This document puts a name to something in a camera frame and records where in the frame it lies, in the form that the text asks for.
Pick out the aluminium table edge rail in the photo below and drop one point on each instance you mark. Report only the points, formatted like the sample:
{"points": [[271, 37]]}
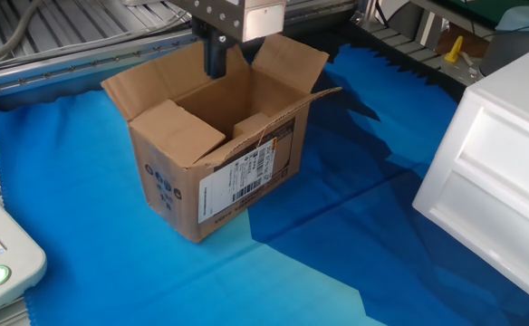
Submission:
{"points": [[88, 63]]}

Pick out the grey Schunk gripper body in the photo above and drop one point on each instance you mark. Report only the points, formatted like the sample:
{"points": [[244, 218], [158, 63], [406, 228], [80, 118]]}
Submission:
{"points": [[228, 16]]}

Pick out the white plastic drawer cabinet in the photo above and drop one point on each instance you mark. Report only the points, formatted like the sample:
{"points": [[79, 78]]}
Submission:
{"points": [[486, 181]]}

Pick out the white teach pendant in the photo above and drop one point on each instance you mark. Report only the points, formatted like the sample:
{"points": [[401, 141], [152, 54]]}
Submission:
{"points": [[2, 253]]}

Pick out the brown cardboard box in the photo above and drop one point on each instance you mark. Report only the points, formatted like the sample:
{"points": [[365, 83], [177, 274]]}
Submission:
{"points": [[178, 136]]}

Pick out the yellow plastic piece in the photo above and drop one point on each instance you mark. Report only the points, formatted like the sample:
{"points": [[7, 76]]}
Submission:
{"points": [[454, 50]]}

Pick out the blue mountain print cloth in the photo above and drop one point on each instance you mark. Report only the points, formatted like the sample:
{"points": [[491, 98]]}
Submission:
{"points": [[110, 271]]}

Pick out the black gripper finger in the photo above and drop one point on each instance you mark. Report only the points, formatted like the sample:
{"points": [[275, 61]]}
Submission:
{"points": [[210, 59], [226, 56]]}

